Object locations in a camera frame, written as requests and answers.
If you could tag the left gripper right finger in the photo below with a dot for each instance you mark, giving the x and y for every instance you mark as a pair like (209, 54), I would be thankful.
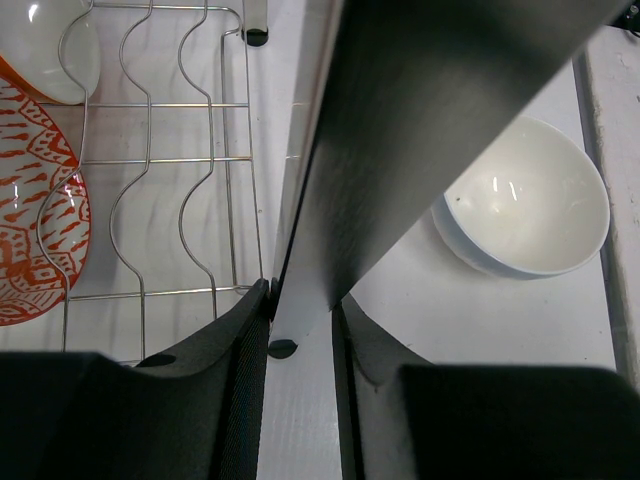
(403, 417)

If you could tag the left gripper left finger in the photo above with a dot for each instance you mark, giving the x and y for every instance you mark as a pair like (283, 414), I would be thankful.
(191, 411)

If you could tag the red patterned bowl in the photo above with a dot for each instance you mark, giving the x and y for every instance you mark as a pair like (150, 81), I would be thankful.
(45, 210)

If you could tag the steel two-tier dish rack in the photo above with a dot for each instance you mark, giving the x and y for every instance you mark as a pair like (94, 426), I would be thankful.
(210, 163)

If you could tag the white bowl pink rim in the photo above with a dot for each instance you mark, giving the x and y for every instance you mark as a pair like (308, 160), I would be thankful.
(50, 49)

